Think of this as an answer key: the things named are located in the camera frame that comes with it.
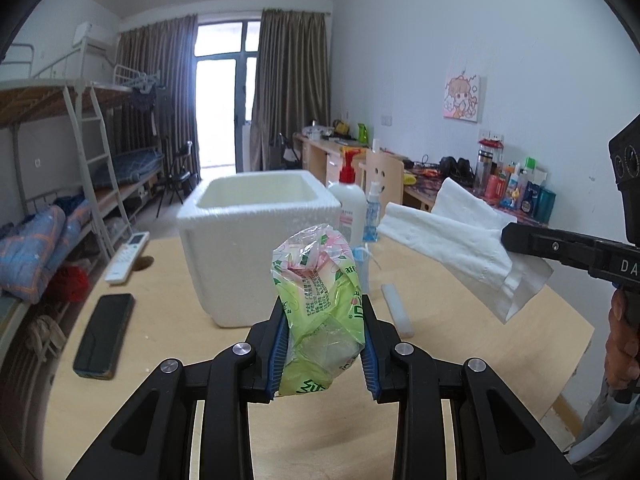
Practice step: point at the blue face mask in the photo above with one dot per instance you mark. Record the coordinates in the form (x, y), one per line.
(362, 265)

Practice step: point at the black phone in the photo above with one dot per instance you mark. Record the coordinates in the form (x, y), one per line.
(105, 335)

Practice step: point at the cartoon wall poster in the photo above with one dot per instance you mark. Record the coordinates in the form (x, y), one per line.
(462, 97)

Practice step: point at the blue orange quilt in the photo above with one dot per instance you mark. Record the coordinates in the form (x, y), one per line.
(35, 245)

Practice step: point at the hanging dark clothes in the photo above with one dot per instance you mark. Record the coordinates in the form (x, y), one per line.
(160, 110)

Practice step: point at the blue spray bottle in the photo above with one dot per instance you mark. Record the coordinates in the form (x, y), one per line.
(372, 225)

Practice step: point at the yellow cloth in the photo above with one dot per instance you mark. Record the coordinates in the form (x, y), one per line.
(410, 179)

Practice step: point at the white pump bottle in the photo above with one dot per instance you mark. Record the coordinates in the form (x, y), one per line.
(350, 210)

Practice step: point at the wooden desk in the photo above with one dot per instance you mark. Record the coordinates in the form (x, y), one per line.
(320, 152)

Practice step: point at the wooden smiley face chair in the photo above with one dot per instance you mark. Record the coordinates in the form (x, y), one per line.
(385, 170)

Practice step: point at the white remote control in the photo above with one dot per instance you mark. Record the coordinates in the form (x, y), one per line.
(127, 255)

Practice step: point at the brown curtain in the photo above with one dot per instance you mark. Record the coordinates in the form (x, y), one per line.
(290, 90)
(170, 85)

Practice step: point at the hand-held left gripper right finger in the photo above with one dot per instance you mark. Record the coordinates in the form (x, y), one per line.
(369, 360)

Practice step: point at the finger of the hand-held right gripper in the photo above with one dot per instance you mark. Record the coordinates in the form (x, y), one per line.
(550, 247)

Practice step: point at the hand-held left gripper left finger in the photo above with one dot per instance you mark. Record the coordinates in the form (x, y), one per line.
(277, 360)

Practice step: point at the white foam strip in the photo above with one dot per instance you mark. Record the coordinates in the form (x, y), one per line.
(397, 310)

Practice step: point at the red cloth bundle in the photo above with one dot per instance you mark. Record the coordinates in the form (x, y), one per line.
(70, 282)

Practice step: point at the white tissue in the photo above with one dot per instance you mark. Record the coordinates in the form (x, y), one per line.
(450, 230)

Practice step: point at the black headphones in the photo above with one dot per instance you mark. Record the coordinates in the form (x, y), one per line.
(452, 167)

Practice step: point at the green bag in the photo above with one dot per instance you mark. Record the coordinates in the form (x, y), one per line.
(363, 133)

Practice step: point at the yellow cartoon bottle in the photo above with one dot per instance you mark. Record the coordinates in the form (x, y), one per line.
(511, 192)

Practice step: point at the white cooking pot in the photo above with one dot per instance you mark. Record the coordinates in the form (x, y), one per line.
(317, 131)

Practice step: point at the green white box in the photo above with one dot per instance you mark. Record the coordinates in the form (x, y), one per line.
(530, 167)

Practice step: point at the white foam box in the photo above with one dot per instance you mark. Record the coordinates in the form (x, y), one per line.
(220, 260)

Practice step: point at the blue plaid bedding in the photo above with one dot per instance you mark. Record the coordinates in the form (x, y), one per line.
(130, 165)

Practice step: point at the black folding chair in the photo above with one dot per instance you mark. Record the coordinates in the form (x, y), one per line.
(180, 177)

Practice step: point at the metal bunk bed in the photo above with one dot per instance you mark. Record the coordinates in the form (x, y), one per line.
(120, 195)
(30, 105)

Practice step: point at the white air conditioner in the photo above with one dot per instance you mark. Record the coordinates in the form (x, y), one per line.
(92, 35)

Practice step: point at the dark blue bottle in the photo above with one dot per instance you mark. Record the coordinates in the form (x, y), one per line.
(531, 202)

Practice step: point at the yellow bag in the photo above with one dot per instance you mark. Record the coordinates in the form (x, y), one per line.
(342, 127)

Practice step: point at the green plastic packet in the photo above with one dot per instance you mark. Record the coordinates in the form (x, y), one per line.
(320, 310)

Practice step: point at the glass balcony door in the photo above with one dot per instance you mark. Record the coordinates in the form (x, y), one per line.
(215, 110)

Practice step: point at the person's right hand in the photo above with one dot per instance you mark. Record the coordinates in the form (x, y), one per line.
(622, 350)

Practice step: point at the glass bottle red lid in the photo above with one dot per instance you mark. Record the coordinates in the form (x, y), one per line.
(487, 165)

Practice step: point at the teal bottle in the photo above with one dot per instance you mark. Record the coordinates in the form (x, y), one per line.
(546, 207)

